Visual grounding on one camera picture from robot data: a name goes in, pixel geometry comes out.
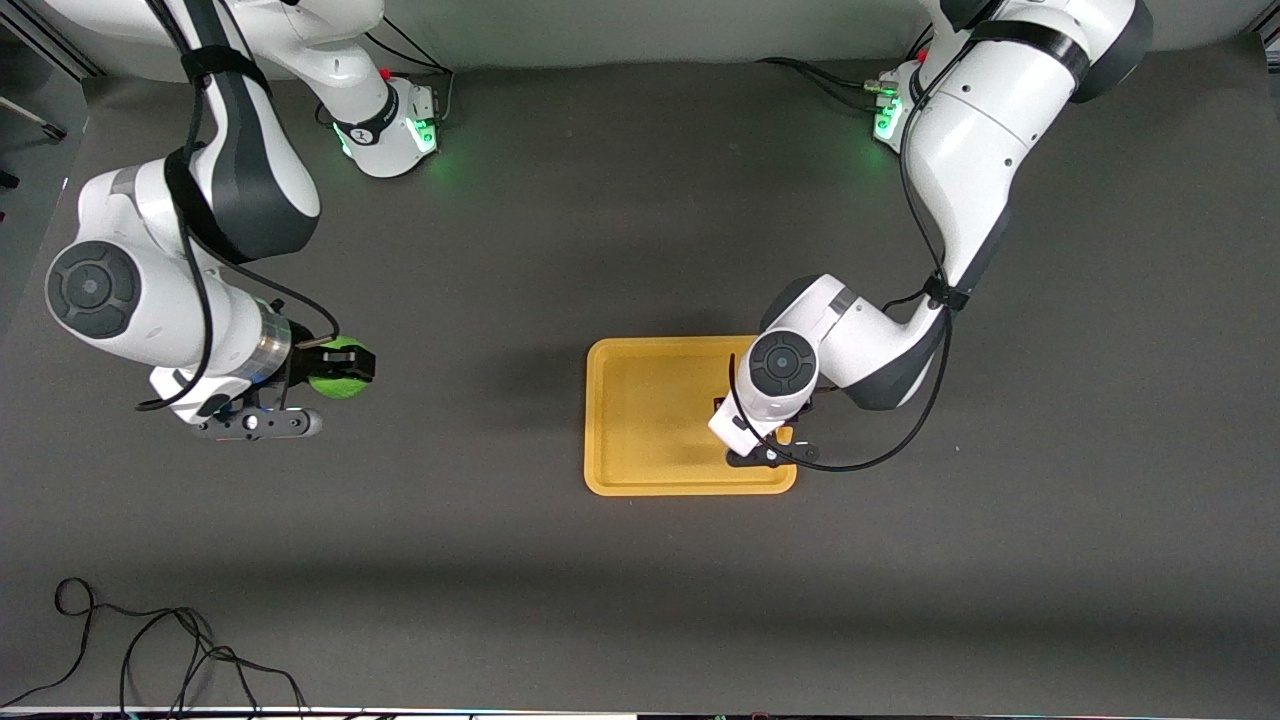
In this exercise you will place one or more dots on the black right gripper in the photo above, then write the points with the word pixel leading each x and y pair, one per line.
pixel 301 364

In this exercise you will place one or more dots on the aluminium frame rail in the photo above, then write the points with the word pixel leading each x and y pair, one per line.
pixel 50 40

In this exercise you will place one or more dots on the yellow plastic tray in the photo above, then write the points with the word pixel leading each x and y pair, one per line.
pixel 650 420

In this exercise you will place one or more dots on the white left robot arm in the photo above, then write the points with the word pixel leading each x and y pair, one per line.
pixel 980 130

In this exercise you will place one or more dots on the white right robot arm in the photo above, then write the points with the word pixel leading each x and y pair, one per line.
pixel 150 290

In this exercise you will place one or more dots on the green apple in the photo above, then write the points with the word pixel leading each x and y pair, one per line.
pixel 335 386

